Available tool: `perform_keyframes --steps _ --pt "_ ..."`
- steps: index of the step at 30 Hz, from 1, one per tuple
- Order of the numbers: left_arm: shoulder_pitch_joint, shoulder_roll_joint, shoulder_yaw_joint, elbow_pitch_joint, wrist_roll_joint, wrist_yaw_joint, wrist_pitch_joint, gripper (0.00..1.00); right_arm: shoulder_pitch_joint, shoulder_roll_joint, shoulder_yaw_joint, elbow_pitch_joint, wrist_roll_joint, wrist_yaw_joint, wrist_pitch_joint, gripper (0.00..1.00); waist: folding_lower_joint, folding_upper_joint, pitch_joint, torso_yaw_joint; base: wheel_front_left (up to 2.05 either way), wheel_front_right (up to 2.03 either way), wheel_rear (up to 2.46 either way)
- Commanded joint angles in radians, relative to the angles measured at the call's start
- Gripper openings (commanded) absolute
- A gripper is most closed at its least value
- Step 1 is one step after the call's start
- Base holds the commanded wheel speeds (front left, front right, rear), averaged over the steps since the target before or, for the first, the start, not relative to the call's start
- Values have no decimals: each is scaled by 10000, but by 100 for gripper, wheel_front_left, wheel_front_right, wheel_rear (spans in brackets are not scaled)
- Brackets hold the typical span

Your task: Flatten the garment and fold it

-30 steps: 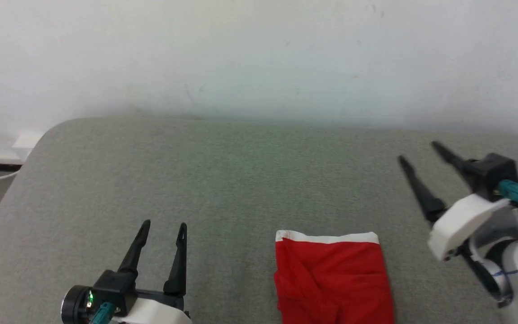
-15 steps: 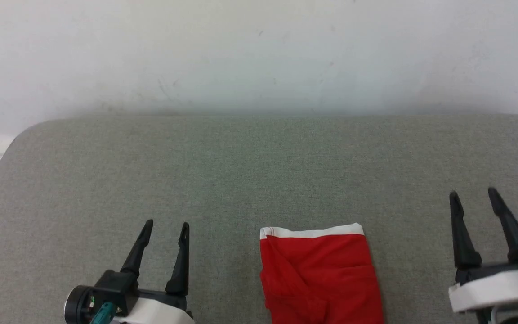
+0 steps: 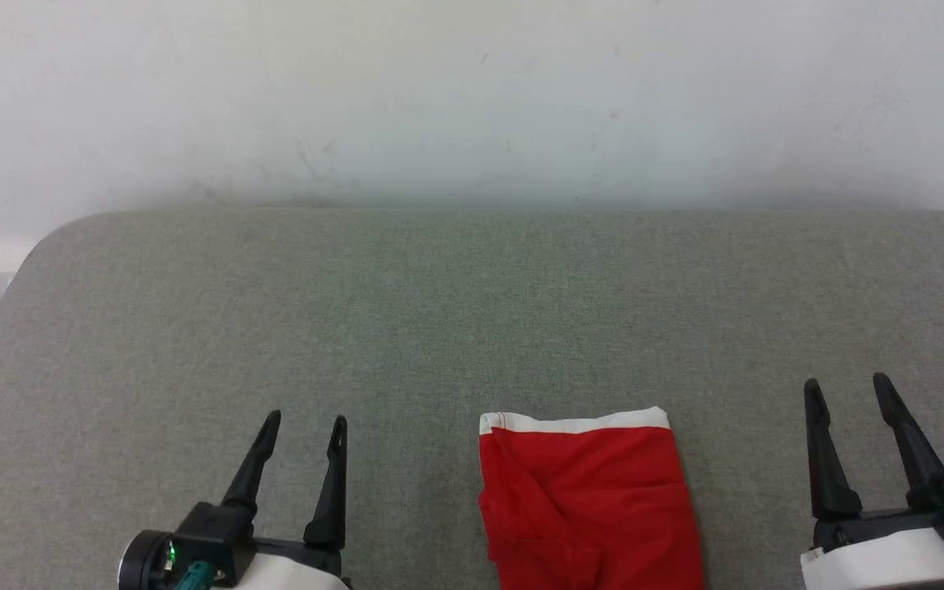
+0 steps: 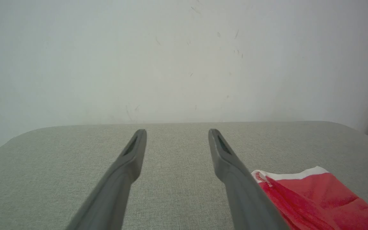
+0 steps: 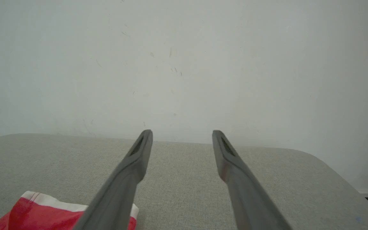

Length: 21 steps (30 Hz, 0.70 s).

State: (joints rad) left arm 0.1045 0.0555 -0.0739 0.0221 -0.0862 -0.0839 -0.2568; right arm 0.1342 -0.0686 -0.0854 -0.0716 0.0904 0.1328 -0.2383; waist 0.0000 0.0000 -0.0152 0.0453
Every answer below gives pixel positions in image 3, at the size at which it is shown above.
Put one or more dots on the white wall socket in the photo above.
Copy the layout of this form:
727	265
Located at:
5	256

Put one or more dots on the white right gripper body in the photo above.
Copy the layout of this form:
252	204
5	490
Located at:
898	557

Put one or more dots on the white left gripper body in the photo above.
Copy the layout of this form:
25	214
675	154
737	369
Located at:
300	569

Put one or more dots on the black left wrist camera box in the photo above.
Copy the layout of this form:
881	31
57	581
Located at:
214	537

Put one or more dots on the red shorts with white trim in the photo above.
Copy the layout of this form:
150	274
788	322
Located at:
595	508

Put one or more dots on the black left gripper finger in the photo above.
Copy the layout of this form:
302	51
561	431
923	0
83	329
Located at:
255	471
331	492

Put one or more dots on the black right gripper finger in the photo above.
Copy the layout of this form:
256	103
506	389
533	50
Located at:
834	467
914	447

